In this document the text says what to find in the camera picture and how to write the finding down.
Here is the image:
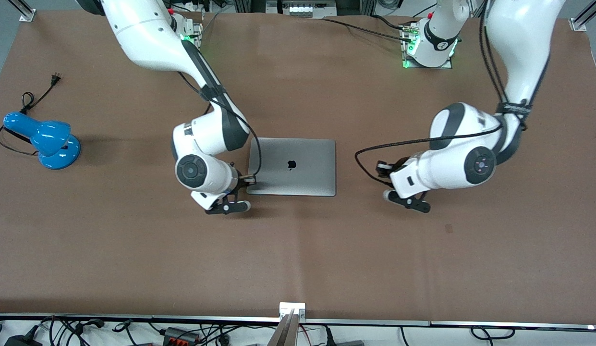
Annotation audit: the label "blue desk lamp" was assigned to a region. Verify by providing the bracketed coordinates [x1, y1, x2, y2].
[3, 111, 82, 170]

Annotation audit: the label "black looped floor cable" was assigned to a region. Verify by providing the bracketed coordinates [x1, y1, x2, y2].
[470, 325, 515, 341]

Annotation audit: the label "grey aluminium laptop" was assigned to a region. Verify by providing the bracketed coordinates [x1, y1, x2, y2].
[246, 137, 337, 197]

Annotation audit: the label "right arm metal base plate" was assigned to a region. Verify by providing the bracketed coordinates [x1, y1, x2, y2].
[182, 13, 203, 49]

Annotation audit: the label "silver mount bracket plate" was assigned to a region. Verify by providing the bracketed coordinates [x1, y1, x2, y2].
[279, 302, 306, 321]

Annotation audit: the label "grey aluminium mount bar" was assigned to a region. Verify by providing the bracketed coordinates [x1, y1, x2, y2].
[266, 310, 299, 346]

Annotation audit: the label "thin black base cable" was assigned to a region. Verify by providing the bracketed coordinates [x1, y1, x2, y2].
[322, 17, 414, 42]

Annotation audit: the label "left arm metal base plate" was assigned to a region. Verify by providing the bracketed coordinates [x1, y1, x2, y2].
[401, 22, 453, 69]

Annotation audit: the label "silver table edge rail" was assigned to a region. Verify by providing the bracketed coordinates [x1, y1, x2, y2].
[0, 313, 596, 332]

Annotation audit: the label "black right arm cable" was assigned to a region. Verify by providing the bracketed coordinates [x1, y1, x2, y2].
[177, 71, 263, 185]

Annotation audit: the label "thick black base cable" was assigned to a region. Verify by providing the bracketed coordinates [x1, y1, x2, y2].
[372, 14, 407, 31]

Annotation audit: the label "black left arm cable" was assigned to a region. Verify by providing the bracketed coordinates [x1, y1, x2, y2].
[354, 0, 529, 189]

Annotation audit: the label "black power adapter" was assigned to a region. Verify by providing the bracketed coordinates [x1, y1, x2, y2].
[4, 327, 43, 346]

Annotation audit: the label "aluminium table corner bracket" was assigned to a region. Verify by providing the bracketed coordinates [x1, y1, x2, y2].
[570, 0, 596, 32]
[7, 0, 37, 23]

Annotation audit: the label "black lamp power cord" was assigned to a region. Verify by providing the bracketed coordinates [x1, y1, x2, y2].
[0, 73, 62, 157]

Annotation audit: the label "black frame posts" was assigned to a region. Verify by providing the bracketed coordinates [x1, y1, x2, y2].
[233, 0, 268, 14]

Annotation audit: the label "white power strip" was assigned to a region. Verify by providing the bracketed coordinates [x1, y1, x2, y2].
[266, 0, 338, 20]

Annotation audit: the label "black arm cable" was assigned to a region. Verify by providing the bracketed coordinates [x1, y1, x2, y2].
[177, 71, 263, 185]
[354, 0, 529, 189]

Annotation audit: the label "black red connector box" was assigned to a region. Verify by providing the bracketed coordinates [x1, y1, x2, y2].
[162, 327, 201, 346]

